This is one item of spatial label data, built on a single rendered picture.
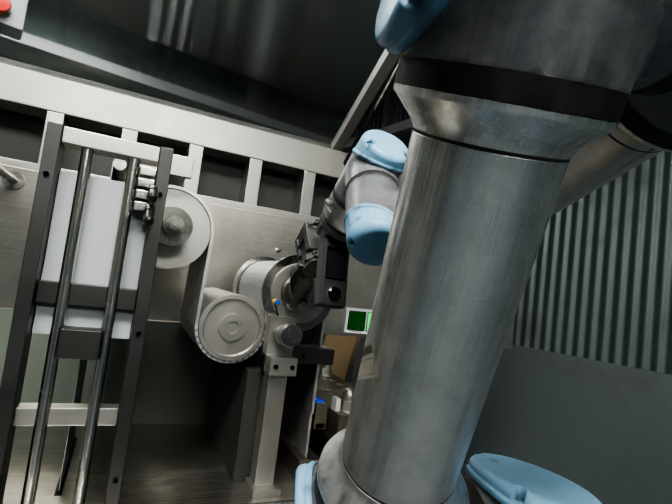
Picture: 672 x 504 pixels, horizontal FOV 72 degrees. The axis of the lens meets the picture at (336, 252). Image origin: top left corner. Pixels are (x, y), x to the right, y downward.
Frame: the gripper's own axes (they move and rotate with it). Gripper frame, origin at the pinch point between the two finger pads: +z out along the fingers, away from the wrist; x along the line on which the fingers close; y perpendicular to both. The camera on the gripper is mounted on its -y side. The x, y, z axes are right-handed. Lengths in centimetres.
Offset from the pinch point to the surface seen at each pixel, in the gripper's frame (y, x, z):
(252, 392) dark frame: -10.7, 5.8, 14.0
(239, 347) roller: -4.2, 9.2, 9.4
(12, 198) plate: 34, 54, 19
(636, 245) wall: 57, -162, 10
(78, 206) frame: 2.7, 37.1, -13.0
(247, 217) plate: 38.1, 3.8, 16.2
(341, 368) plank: 74, -92, 154
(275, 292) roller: 3.3, 4.1, 1.7
